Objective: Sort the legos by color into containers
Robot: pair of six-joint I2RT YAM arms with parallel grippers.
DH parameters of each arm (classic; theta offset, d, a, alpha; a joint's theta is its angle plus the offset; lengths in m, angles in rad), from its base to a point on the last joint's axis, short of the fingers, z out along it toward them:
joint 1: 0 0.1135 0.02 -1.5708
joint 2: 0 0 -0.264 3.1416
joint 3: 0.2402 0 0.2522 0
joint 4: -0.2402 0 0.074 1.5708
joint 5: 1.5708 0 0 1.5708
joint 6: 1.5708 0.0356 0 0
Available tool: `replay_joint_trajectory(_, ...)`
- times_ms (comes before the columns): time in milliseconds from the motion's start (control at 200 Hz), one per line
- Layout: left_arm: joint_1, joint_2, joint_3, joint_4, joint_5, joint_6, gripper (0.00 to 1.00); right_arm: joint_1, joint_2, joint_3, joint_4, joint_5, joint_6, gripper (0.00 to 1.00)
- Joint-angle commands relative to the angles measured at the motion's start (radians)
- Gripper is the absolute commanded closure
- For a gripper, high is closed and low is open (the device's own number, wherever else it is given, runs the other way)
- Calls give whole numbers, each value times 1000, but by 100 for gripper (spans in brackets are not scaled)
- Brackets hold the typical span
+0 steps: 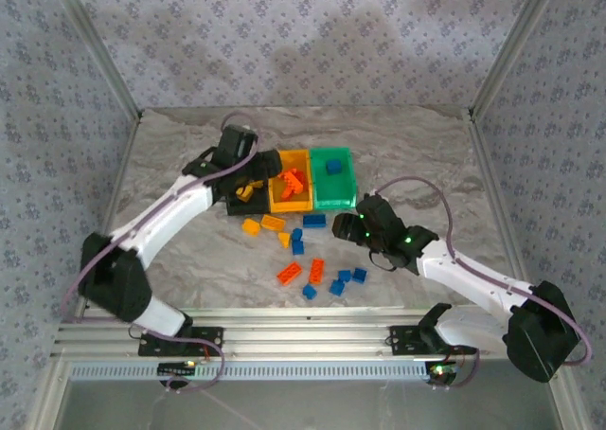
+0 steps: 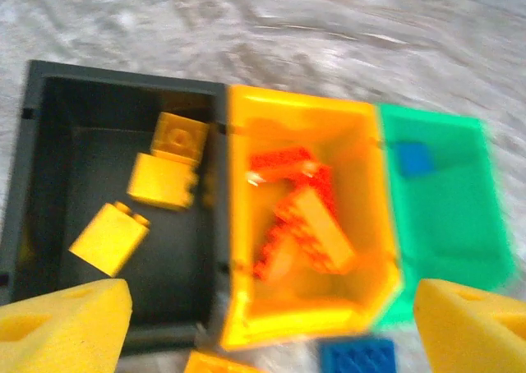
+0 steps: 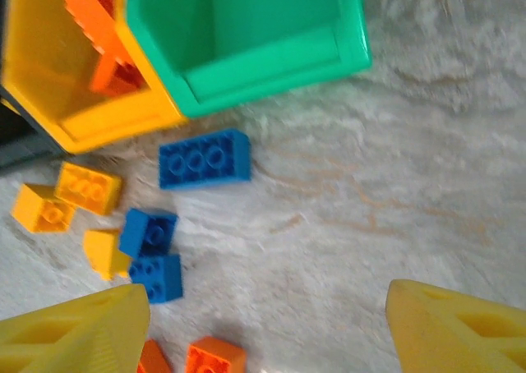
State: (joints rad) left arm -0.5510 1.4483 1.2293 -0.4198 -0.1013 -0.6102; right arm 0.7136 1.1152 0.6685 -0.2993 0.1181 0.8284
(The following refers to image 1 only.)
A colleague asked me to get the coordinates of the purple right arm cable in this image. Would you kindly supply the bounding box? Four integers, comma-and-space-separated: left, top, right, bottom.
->
362, 176, 593, 368

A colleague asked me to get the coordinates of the grey slotted cable duct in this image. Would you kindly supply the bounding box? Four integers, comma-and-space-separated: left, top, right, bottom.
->
68, 361, 435, 383

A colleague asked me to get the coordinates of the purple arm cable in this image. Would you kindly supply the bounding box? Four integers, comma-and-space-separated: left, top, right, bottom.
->
362, 176, 593, 368
61, 111, 260, 325

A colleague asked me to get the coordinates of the small black circuit board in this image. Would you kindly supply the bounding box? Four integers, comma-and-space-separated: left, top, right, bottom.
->
158, 361, 198, 378
425, 361, 458, 387

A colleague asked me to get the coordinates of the green plastic storage bin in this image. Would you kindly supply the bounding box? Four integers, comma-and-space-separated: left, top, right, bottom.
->
309, 146, 360, 212

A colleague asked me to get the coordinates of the aluminium base rail beam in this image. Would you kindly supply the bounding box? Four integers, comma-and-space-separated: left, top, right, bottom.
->
49, 306, 564, 369

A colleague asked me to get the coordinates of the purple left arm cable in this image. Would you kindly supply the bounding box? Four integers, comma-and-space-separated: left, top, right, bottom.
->
61, 111, 260, 325

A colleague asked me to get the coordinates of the black plastic storage bin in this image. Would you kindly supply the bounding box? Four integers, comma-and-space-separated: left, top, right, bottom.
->
224, 178, 272, 217

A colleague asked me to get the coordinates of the aluminium frame post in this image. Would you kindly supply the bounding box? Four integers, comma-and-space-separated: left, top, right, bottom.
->
466, 0, 567, 118
49, 0, 145, 121

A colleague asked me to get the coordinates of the aluminium frame leg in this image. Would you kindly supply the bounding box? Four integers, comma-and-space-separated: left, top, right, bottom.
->
26, 358, 72, 430
544, 377, 586, 430

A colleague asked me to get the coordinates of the yellow plastic storage bin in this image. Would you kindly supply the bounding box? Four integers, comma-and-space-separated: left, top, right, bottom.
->
267, 149, 314, 214

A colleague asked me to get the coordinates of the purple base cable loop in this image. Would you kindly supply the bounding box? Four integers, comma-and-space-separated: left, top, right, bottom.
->
163, 337, 227, 394
444, 347, 480, 389

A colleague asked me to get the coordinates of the aluminium side rail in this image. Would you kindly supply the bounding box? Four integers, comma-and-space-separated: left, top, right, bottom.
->
70, 112, 143, 320
466, 110, 534, 292

